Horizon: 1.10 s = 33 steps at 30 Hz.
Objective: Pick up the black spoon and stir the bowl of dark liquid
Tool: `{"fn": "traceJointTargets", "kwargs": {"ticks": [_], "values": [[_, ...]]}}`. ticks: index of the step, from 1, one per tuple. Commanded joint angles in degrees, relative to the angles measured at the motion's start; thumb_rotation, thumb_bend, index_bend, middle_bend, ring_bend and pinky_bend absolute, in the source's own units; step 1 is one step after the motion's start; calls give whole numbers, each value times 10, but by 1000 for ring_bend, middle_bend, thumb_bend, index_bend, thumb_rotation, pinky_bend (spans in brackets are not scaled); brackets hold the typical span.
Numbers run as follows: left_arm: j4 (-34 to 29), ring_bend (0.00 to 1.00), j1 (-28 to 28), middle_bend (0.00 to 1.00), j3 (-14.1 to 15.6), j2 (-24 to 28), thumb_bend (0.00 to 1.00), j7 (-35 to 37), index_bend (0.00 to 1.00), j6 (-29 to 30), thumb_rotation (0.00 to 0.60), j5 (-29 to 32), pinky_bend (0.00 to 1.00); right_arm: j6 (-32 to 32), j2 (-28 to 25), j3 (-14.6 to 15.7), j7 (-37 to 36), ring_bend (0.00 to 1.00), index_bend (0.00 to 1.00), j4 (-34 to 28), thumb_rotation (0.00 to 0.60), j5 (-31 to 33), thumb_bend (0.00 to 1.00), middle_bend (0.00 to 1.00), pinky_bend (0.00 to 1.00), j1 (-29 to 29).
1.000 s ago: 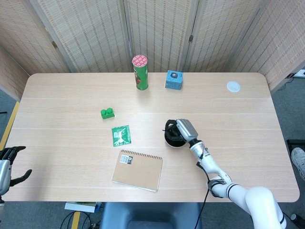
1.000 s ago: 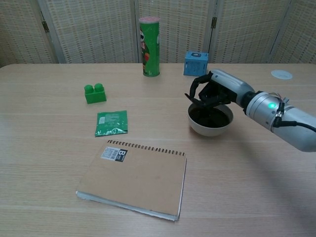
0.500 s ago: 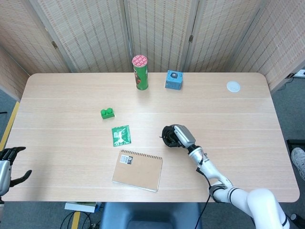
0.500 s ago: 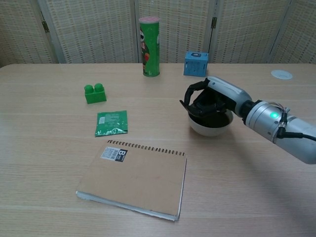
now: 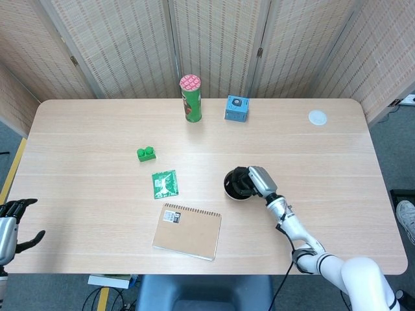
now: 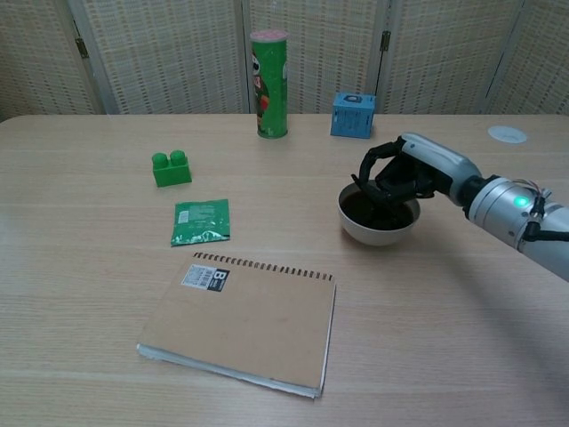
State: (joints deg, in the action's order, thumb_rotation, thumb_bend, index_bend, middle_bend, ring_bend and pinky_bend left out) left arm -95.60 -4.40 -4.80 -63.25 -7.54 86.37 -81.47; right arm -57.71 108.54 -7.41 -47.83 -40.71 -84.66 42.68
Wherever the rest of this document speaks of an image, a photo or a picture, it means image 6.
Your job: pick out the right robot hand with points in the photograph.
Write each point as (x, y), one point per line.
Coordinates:
(435, 160)

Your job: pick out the white bowl with dark liquid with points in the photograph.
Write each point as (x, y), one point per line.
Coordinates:
(378, 231)

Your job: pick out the blue cube box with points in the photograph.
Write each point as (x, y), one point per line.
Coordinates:
(352, 116)

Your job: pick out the green chips can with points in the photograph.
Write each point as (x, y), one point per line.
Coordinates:
(270, 84)

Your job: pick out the green foil sachet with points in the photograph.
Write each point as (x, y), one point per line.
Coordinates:
(201, 221)

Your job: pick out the brown spiral notebook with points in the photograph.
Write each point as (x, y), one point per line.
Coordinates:
(242, 320)

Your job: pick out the green toy building block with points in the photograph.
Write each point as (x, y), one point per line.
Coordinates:
(171, 171)

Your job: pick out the woven folding screen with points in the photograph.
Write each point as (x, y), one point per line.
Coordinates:
(178, 53)

